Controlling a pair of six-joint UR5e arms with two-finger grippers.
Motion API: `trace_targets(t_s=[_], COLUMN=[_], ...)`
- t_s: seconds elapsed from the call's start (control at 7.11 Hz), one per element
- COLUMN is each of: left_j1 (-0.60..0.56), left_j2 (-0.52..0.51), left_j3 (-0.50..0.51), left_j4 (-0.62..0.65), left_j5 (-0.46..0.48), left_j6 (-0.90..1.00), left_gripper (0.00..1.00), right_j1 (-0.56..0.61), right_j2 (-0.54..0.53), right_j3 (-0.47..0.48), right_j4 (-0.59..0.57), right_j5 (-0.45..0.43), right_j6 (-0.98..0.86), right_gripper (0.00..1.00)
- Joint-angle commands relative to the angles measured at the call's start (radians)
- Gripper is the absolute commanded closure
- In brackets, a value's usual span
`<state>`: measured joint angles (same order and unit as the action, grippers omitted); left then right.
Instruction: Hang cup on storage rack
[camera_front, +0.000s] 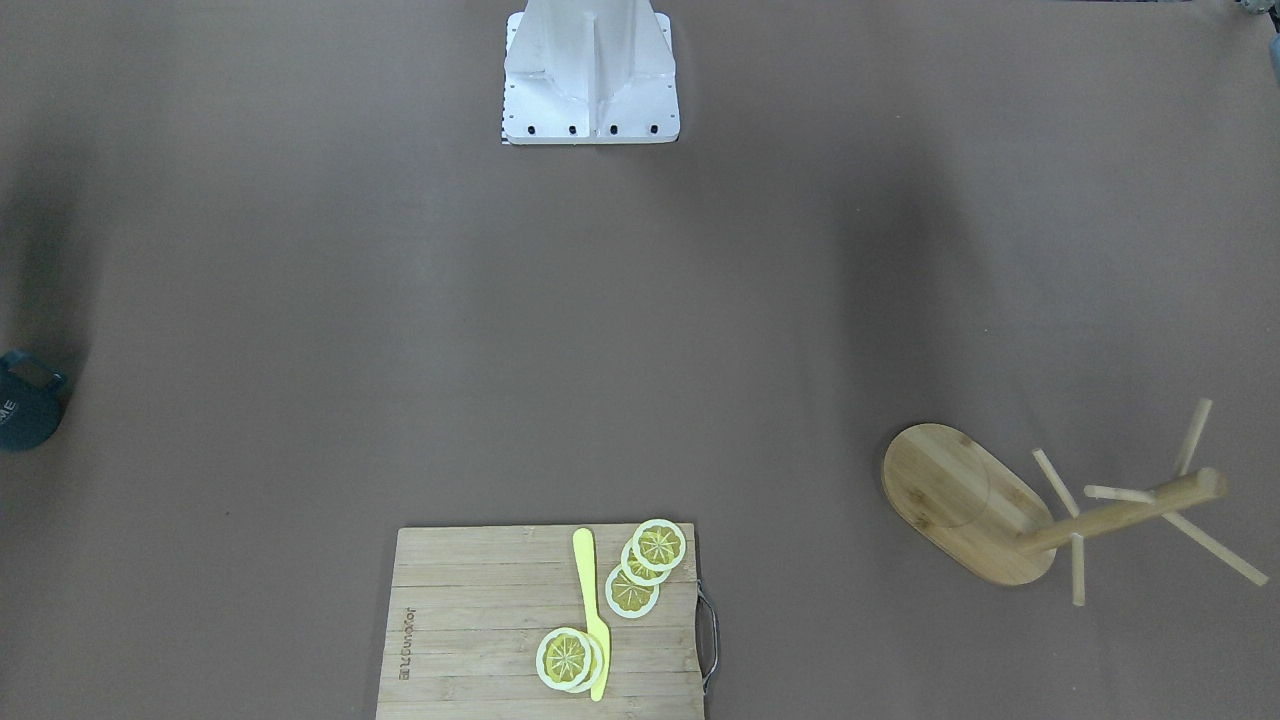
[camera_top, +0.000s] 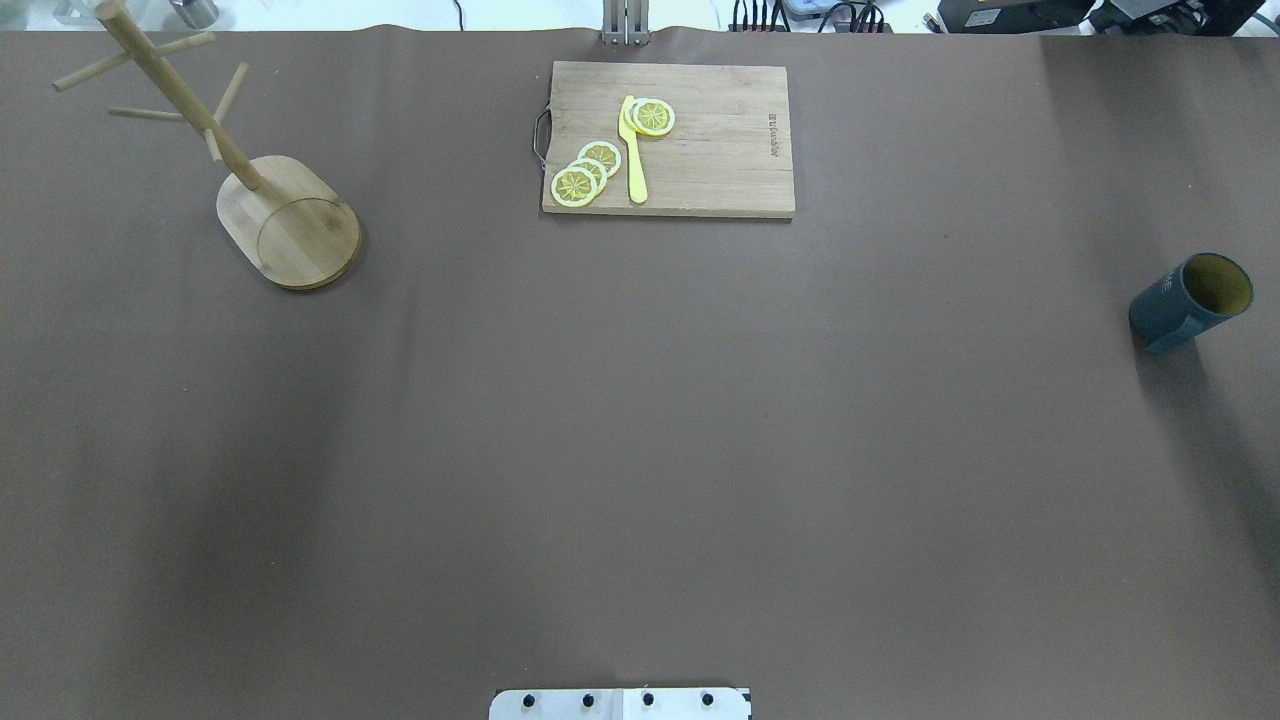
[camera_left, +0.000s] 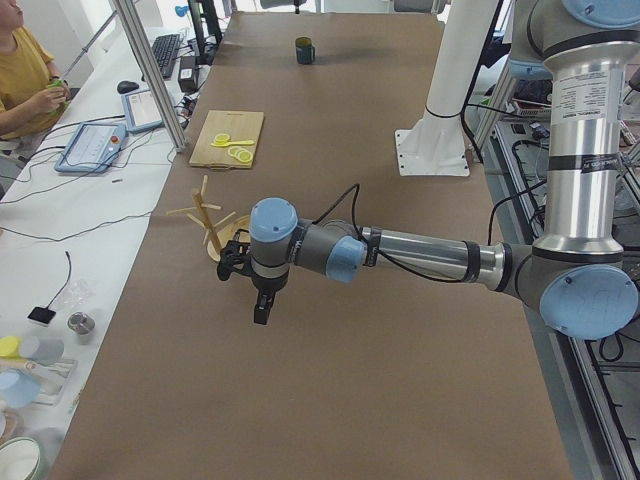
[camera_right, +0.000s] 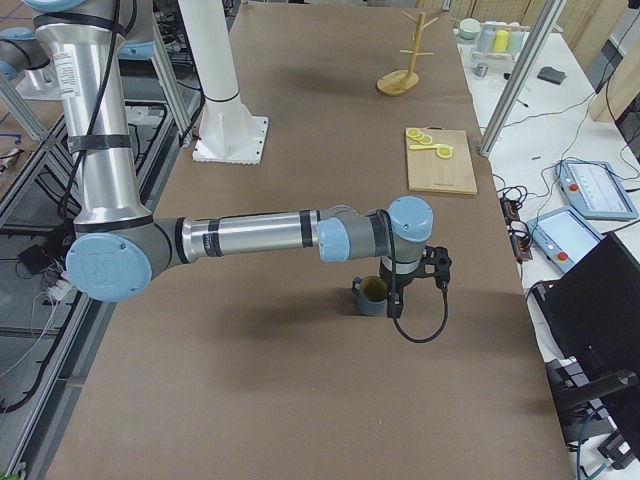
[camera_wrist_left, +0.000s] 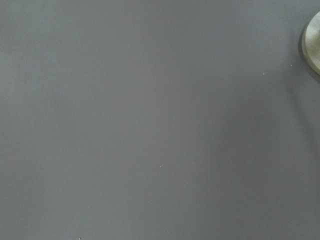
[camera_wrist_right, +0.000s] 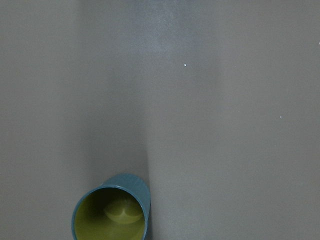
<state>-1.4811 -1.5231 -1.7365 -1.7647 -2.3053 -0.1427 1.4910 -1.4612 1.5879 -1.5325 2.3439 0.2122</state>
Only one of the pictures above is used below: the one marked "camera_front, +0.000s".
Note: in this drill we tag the blue mug yellow inside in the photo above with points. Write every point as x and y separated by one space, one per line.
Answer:
30 414

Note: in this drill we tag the wooden cup storage rack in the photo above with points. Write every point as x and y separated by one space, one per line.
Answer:
969 505

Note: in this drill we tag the lemon slice top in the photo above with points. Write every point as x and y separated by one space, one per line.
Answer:
659 545

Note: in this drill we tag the lemon slice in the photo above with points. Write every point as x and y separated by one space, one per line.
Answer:
637 572
596 657
562 658
629 599
659 545

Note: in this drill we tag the yellow plastic knife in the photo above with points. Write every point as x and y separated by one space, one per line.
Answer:
584 553

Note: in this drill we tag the lemon slice middle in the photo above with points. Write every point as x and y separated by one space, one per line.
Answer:
637 572

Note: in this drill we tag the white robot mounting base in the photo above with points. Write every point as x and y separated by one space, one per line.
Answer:
589 73

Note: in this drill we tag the wooden cutting board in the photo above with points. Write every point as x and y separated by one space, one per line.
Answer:
468 607

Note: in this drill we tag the lemon slice behind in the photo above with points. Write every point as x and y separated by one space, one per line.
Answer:
596 657

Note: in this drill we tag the lemon slice front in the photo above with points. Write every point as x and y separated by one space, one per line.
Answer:
562 658

